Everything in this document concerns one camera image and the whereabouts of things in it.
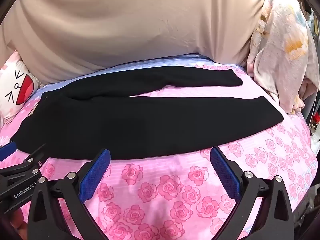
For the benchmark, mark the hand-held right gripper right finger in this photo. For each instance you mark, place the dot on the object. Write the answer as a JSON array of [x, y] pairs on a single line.
[[223, 175]]

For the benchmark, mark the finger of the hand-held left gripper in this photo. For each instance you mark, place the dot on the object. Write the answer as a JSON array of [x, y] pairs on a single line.
[[8, 147], [27, 162]]

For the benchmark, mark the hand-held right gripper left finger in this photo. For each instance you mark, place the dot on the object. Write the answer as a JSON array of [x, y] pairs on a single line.
[[96, 175]]

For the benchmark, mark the black pants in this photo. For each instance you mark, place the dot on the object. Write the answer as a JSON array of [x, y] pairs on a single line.
[[125, 120]]

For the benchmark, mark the person's left hand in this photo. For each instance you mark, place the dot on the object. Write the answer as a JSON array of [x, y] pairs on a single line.
[[18, 220]]

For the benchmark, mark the pink rose print bedsheet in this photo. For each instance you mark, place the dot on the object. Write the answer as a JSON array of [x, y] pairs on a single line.
[[162, 180]]

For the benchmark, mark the cartoon face pillow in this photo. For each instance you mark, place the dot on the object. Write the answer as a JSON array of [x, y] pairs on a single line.
[[15, 85]]

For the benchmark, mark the red object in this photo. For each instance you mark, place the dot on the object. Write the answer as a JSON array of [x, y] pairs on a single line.
[[317, 118]]

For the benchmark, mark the pale floral fleece blanket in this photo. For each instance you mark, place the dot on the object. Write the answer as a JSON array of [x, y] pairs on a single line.
[[275, 55]]

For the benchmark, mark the beige upholstered headboard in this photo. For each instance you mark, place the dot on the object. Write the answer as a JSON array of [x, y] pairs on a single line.
[[125, 30]]

